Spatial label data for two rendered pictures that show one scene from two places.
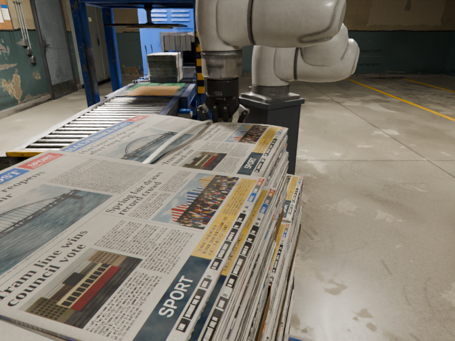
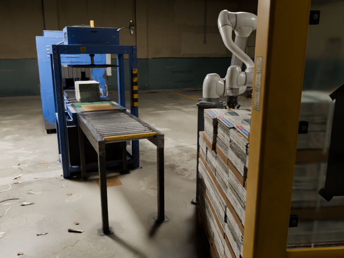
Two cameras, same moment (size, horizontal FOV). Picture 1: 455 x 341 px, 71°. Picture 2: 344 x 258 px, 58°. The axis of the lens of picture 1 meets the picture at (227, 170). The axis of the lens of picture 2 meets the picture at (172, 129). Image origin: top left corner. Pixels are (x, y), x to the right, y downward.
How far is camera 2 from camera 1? 176 cm
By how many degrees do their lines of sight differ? 25
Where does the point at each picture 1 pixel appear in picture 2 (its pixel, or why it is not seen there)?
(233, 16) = (241, 79)
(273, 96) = (216, 102)
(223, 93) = (235, 100)
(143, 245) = not seen: hidden behind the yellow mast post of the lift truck
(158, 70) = (86, 93)
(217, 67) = (235, 92)
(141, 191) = not seen: hidden behind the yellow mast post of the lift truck
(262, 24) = (249, 81)
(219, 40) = (236, 85)
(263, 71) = (211, 92)
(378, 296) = not seen: hidden behind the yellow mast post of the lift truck
